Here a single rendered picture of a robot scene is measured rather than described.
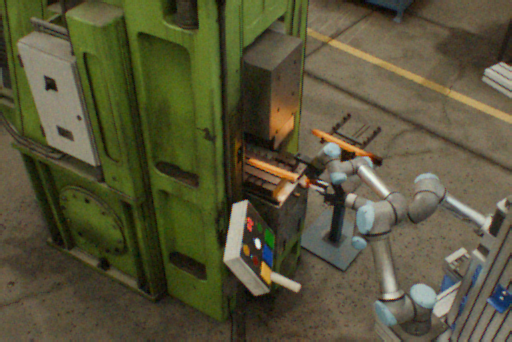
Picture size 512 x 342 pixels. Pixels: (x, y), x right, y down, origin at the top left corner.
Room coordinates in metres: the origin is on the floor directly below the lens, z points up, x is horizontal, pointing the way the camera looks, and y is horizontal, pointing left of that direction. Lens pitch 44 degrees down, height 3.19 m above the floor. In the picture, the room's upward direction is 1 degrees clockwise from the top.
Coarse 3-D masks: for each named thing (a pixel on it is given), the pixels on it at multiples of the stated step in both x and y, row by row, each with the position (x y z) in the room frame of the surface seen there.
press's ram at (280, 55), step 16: (272, 32) 2.43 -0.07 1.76; (256, 48) 2.29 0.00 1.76; (272, 48) 2.29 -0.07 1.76; (288, 48) 2.29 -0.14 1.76; (256, 64) 2.16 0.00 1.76; (272, 64) 2.16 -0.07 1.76; (288, 64) 2.25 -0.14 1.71; (256, 80) 2.15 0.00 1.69; (272, 80) 2.12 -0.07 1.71; (288, 80) 2.26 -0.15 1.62; (256, 96) 2.15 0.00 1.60; (272, 96) 2.13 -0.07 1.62; (288, 96) 2.26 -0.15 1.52; (256, 112) 2.15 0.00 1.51; (272, 112) 2.13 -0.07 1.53; (288, 112) 2.27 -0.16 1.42; (256, 128) 2.15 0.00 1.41; (272, 128) 2.13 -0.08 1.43
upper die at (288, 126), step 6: (288, 120) 2.28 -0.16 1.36; (282, 126) 2.23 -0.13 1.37; (288, 126) 2.28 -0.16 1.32; (246, 132) 2.24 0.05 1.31; (276, 132) 2.18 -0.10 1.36; (282, 132) 2.23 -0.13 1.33; (288, 132) 2.28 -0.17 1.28; (246, 138) 2.24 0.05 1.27; (252, 138) 2.22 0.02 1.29; (258, 138) 2.20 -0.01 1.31; (276, 138) 2.17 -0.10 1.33; (282, 138) 2.23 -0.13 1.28; (264, 144) 2.19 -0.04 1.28; (270, 144) 2.17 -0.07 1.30; (276, 144) 2.18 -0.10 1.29
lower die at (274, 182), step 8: (248, 152) 2.45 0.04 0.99; (264, 160) 2.38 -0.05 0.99; (272, 160) 2.38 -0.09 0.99; (248, 168) 2.32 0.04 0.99; (256, 168) 2.32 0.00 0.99; (280, 168) 2.32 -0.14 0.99; (288, 168) 2.32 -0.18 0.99; (256, 176) 2.26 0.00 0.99; (264, 176) 2.26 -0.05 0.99; (272, 176) 2.26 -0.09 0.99; (280, 176) 2.25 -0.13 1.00; (248, 184) 2.23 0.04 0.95; (256, 184) 2.21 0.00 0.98; (264, 184) 2.21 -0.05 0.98; (272, 184) 2.21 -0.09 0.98; (280, 184) 2.23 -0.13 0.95; (264, 192) 2.18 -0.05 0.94; (272, 192) 2.16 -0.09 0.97
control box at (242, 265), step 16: (240, 208) 1.84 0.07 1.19; (240, 224) 1.74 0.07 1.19; (256, 224) 1.81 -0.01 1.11; (240, 240) 1.64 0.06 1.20; (224, 256) 1.58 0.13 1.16; (240, 256) 1.55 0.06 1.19; (256, 256) 1.64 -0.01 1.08; (240, 272) 1.55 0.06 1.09; (256, 272) 1.56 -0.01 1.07; (256, 288) 1.54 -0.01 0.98
